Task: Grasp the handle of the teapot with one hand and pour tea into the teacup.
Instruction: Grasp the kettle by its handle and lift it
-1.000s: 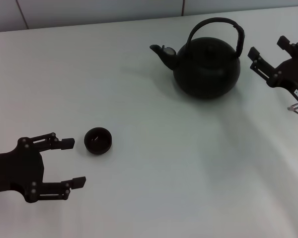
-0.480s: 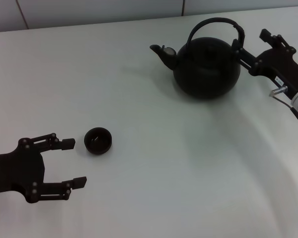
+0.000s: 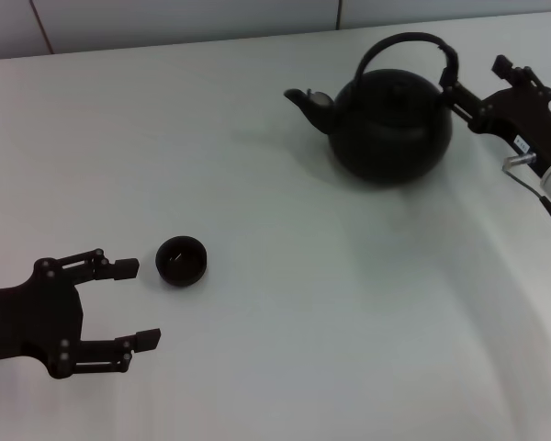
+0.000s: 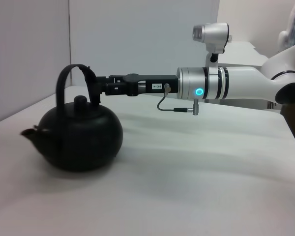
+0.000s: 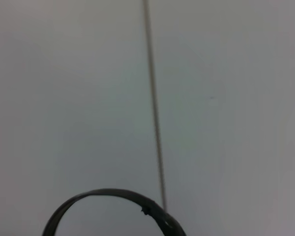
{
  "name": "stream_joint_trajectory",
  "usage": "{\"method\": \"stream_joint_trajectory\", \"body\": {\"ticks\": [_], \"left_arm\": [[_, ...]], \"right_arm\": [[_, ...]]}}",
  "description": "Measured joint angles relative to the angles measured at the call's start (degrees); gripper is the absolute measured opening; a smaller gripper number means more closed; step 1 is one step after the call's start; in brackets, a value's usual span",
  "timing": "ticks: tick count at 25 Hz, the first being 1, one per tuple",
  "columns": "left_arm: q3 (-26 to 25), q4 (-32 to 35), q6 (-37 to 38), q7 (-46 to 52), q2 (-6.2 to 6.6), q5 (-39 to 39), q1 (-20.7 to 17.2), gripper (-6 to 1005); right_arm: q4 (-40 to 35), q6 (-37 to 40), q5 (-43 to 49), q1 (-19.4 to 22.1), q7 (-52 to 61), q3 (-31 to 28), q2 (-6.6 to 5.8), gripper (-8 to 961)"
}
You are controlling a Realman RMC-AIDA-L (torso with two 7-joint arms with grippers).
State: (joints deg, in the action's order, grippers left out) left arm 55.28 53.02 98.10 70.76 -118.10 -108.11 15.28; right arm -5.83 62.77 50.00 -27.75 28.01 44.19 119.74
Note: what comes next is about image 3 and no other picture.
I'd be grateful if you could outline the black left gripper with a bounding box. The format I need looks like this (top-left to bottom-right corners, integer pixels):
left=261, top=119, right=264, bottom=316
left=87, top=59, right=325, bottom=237
left=0, top=248, right=163, bottom=380

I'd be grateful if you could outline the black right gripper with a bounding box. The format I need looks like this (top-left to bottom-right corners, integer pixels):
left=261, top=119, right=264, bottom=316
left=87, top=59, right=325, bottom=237
left=439, top=54, right=551, bottom=178

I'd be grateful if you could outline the small black teacup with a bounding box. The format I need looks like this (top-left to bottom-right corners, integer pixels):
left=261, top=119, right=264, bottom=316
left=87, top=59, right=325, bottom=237
left=154, top=234, right=209, bottom=288

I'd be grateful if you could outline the black cast iron teapot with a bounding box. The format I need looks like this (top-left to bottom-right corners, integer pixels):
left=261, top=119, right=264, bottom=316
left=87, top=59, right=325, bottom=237
left=283, top=31, right=460, bottom=186

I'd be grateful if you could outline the grey cable with metal plug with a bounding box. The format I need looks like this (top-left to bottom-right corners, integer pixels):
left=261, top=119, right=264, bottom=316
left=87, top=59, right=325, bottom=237
left=501, top=153, right=551, bottom=240

